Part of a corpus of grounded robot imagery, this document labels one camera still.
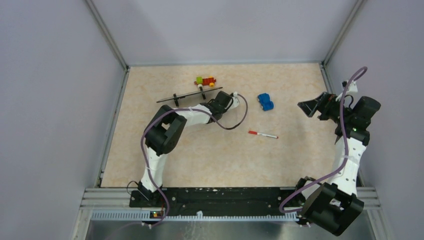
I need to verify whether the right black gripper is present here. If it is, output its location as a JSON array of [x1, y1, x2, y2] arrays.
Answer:
[[298, 91, 353, 124]]

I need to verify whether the red capped whiteboard marker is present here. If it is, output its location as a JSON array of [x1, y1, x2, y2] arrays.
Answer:
[[248, 130, 279, 139]]

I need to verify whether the small whiteboard with stand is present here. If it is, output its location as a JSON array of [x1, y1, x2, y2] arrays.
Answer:
[[156, 86, 223, 107]]

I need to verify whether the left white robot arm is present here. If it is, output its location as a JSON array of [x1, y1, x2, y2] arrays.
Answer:
[[137, 91, 240, 207]]

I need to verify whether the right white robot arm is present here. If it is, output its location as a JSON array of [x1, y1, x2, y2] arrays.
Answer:
[[293, 92, 381, 236]]

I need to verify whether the red green toy train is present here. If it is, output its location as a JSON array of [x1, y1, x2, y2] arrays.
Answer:
[[193, 76, 217, 88]]

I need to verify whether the blue toy car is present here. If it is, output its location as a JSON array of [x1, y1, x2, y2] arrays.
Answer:
[[257, 93, 274, 112]]

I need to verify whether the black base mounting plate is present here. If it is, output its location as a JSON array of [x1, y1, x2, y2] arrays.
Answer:
[[129, 187, 295, 208]]

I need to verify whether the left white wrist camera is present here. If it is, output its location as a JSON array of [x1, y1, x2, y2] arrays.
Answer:
[[227, 92, 240, 110]]

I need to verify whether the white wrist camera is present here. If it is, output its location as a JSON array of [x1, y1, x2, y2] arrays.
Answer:
[[341, 80, 358, 97], [227, 92, 240, 110]]

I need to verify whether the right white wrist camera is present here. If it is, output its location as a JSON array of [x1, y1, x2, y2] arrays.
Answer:
[[341, 80, 358, 97]]

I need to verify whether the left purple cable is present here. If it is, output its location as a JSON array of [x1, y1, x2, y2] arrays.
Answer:
[[140, 92, 249, 229]]

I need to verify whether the purple cable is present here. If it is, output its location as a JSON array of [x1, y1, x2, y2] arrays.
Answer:
[[278, 66, 369, 214], [140, 92, 249, 229]]

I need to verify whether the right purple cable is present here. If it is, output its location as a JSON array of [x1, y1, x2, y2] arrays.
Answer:
[[278, 66, 369, 214]]

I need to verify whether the grey slotted cable duct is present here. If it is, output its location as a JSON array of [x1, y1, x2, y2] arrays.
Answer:
[[90, 210, 299, 222]]

